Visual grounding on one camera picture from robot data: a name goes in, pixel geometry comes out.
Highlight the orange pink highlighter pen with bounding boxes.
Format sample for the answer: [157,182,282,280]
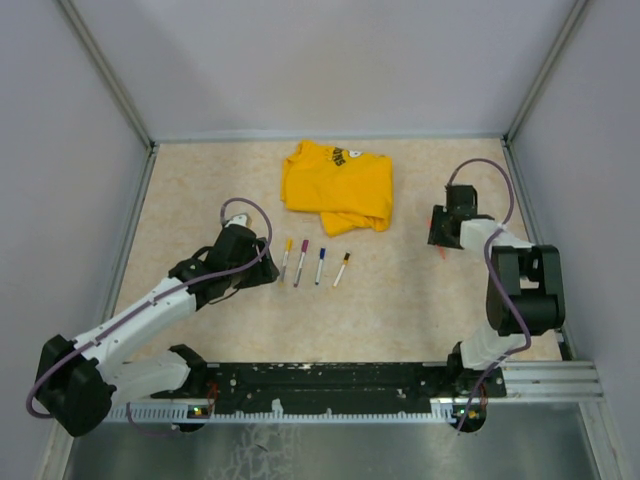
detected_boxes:
[427,220,446,261]

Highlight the white yellow whiteboard marker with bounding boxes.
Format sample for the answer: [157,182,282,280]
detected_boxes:
[278,249,291,285]

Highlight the white purple-end pen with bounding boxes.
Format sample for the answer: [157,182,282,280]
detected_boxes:
[293,251,307,288]

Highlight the white blue-end pen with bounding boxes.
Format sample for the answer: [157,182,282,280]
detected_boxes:
[314,257,325,286]

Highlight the thin white yellow-end pen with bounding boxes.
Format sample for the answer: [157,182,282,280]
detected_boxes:
[332,260,349,288]

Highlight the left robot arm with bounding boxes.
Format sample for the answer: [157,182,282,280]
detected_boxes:
[27,221,279,437]

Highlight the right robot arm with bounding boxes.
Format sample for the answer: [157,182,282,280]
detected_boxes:
[428,184,566,396]

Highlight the yellow folded t-shirt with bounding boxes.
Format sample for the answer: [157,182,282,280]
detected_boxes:
[280,140,394,237]

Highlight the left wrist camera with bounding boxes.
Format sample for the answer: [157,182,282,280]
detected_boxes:
[223,213,252,228]

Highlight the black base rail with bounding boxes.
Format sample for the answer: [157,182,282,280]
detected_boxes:
[94,362,509,426]

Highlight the aluminium frame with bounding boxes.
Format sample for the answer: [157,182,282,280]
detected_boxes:
[34,0,640,480]

